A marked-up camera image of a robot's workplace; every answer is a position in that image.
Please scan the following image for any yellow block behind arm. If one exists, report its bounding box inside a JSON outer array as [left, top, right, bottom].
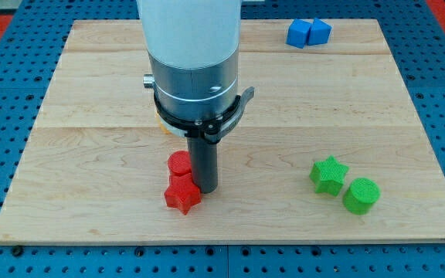
[[155, 112, 171, 134]]

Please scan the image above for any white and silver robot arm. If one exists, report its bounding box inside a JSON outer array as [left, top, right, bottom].
[[138, 0, 242, 121]]

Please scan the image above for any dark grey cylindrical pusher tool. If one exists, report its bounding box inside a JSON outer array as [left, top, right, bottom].
[[187, 137, 218, 194]]

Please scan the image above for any red cylinder block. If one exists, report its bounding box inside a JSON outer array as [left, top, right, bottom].
[[167, 151, 192, 176]]

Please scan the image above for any red star block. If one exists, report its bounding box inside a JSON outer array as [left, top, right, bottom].
[[164, 173, 202, 215]]

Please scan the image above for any light wooden board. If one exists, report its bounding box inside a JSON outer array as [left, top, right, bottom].
[[0, 19, 445, 246]]

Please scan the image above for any green star block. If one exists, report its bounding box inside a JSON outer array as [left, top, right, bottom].
[[309, 156, 349, 197]]

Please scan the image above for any blue cube block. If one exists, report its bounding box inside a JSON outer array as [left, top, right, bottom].
[[286, 19, 312, 49]]

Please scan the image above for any blue pentagon block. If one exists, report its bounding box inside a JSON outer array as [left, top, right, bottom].
[[307, 18, 332, 46]]

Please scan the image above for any green cylinder block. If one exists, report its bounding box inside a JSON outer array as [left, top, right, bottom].
[[342, 178, 381, 215]]

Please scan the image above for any black clamp ring with lever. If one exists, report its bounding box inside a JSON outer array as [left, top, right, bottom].
[[153, 86, 256, 145]]

